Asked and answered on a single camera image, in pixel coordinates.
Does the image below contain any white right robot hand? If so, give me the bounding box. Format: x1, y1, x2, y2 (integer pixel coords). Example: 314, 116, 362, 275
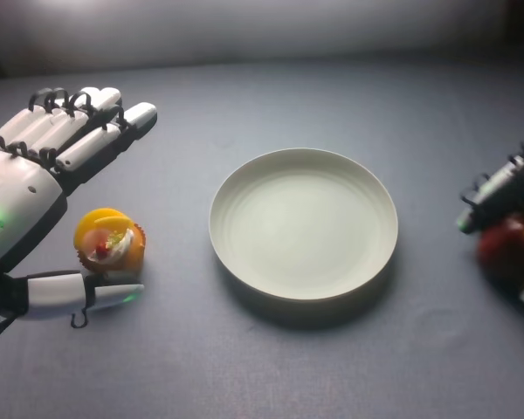
455, 136, 524, 306

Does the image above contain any grey table cloth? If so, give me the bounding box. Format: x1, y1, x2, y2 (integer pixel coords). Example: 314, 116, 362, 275
0, 56, 524, 419

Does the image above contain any toy cupcake with fruit topping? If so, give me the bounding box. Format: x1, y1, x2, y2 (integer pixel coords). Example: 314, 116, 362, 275
72, 208, 148, 281

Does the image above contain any round white plate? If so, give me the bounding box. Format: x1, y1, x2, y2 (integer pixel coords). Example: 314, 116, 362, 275
208, 147, 398, 302

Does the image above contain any dark red toy apple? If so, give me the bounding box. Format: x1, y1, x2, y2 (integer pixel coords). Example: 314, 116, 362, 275
476, 213, 524, 290

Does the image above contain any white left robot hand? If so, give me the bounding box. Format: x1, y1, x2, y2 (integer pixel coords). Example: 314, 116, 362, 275
0, 86, 159, 336

